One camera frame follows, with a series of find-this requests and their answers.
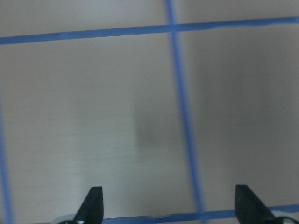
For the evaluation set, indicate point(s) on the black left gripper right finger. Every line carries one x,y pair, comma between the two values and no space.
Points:
249,209

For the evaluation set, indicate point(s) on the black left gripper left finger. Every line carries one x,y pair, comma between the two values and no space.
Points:
91,210

